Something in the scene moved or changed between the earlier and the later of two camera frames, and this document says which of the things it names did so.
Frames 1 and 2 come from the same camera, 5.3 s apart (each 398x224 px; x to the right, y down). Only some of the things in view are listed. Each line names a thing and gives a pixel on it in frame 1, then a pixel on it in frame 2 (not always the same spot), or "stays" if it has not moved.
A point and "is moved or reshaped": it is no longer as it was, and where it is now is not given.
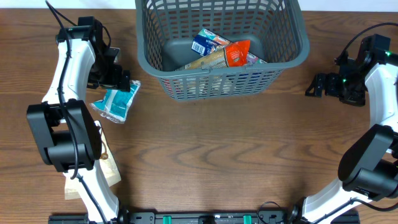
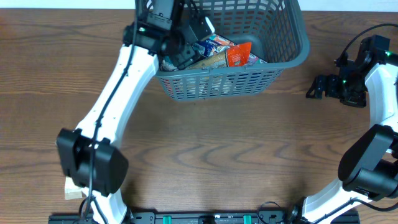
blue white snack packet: (115, 102) is moved or reshaped
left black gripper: (113, 80) to (183, 54)
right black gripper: (357, 99) stays
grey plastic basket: (165, 32) stays
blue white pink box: (207, 42) stays
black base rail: (203, 217) stays
